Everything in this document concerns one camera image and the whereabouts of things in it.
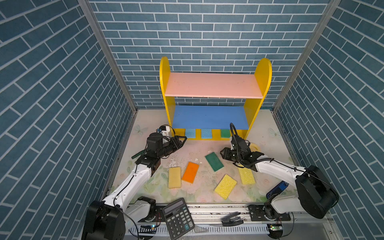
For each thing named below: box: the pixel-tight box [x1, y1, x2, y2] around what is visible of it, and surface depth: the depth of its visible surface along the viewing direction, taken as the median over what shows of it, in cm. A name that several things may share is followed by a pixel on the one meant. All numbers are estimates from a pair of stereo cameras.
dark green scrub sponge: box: [205, 151, 225, 172], surface depth 93 cm
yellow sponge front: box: [214, 174, 237, 200], surface depth 84 cm
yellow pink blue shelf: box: [160, 56, 273, 140], surface depth 82 cm
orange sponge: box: [182, 161, 200, 184], surface depth 89 cm
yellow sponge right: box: [238, 167, 256, 185], surface depth 86 cm
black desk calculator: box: [162, 197, 195, 240], surface depth 72 cm
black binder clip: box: [221, 211, 247, 227], surface depth 72 cm
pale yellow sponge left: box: [168, 166, 182, 189], surface depth 86 cm
